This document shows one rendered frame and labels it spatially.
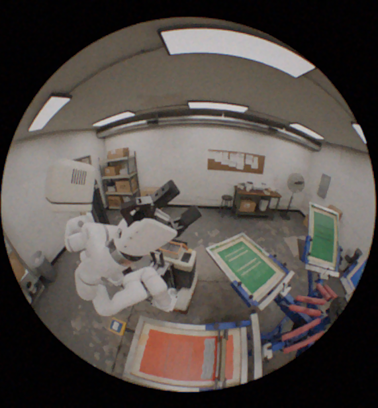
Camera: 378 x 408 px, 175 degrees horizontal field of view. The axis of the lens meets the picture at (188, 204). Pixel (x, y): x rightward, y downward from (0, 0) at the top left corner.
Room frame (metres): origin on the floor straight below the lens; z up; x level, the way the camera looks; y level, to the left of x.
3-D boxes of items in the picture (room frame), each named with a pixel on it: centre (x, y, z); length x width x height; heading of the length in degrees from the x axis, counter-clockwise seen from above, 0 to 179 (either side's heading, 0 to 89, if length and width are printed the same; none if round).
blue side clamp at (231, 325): (0.07, -0.26, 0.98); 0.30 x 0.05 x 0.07; 84
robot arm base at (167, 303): (0.28, 0.16, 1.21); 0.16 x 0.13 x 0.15; 163
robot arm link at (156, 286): (0.27, 0.17, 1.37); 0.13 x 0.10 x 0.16; 41
